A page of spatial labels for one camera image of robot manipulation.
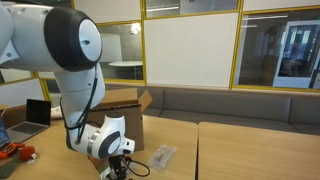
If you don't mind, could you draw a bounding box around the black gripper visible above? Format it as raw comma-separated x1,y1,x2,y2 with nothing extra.
106,155,129,180

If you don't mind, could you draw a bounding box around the small clear plastic bag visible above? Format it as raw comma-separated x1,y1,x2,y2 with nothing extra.
147,144,177,169

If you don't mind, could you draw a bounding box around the brown cardboard box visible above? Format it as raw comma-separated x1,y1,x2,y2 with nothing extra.
88,88,152,151

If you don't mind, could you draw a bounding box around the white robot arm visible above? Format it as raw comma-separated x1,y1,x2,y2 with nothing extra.
0,1,135,160

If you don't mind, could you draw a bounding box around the blue box edge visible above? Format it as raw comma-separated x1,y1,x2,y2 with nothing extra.
0,110,10,148

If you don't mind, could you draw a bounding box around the white plate with items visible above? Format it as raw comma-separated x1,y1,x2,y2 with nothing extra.
51,106,62,119

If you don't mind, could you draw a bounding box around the red fuzzy ball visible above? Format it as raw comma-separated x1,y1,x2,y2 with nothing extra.
19,146,36,162

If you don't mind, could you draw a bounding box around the grey open laptop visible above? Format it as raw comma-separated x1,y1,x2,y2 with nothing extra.
7,99,51,143

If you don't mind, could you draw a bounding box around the white round table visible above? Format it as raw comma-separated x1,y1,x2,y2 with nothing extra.
109,61,143,80

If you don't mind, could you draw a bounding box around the dark green pouch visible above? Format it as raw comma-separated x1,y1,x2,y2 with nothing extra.
0,155,19,179

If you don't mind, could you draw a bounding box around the orange tool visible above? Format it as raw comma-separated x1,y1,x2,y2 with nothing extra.
0,143,24,159

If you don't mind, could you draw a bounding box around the grey bench sofa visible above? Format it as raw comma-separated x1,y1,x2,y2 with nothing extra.
137,86,320,135

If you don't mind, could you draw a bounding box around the white door frame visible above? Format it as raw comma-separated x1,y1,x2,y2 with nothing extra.
272,20,320,88

